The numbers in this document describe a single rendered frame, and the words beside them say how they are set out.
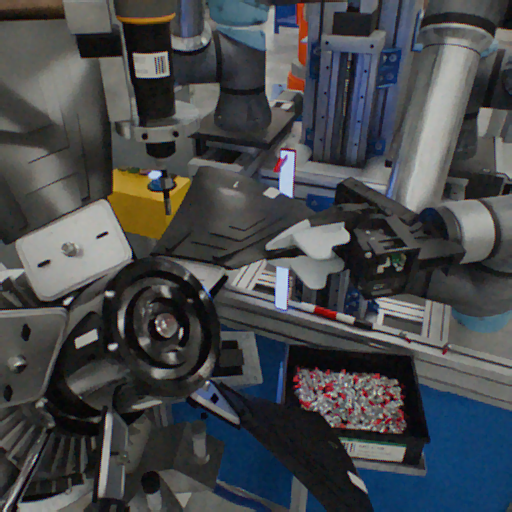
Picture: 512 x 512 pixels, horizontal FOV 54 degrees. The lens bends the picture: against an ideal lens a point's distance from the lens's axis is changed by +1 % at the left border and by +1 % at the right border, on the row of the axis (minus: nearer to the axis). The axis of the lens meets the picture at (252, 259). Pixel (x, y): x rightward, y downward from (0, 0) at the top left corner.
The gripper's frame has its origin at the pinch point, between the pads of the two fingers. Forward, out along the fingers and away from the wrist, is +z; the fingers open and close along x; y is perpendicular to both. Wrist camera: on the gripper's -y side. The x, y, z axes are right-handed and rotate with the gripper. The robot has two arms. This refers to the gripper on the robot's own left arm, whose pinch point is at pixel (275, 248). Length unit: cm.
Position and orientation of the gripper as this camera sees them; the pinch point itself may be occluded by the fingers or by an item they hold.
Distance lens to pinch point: 57.1
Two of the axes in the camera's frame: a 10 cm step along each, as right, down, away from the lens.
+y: 2.4, 6.5, -7.2
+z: -9.7, 1.5, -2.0
